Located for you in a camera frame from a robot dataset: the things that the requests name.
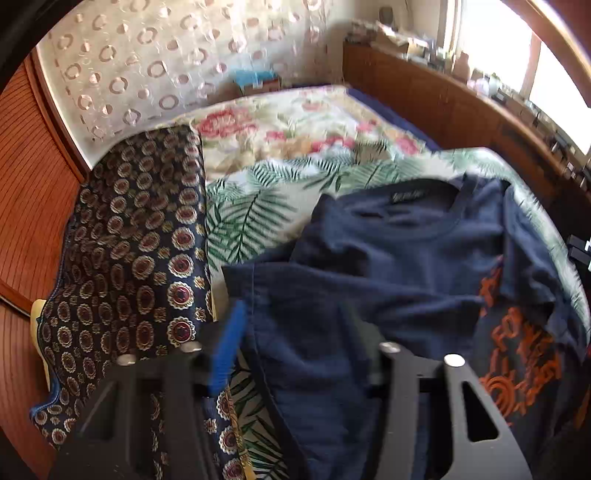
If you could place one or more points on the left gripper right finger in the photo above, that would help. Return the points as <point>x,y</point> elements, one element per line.
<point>369,369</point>

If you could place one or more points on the floral quilt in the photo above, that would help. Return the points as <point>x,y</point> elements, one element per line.
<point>289,124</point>

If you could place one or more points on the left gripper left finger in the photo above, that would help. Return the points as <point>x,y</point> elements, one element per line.
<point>222,340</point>

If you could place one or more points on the palm leaf blanket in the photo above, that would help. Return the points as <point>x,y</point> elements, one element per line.
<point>268,205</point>

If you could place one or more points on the long wooden cabinet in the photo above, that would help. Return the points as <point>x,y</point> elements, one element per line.
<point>455,117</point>

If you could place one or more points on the navy printed t-shirt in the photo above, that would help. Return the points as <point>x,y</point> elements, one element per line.
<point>441,267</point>

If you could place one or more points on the pink jug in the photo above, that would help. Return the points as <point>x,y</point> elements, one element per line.
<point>461,69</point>

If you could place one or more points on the blue tissue box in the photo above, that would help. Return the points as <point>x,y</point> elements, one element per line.
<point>250,82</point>

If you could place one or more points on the navy blue bed sheet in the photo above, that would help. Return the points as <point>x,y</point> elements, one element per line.
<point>392,117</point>

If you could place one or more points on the circle-pattern sheer curtain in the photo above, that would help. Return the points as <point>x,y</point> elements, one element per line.
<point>114,68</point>

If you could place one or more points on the navy circle-pattern folded fabric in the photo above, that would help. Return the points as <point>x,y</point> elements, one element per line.
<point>121,332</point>

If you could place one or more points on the cardboard box on cabinet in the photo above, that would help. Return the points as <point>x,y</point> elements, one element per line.
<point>388,40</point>

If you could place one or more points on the window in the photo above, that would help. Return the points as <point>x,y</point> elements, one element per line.
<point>506,57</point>

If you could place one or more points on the wooden louvered wardrobe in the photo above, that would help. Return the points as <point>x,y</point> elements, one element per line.
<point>41,171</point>

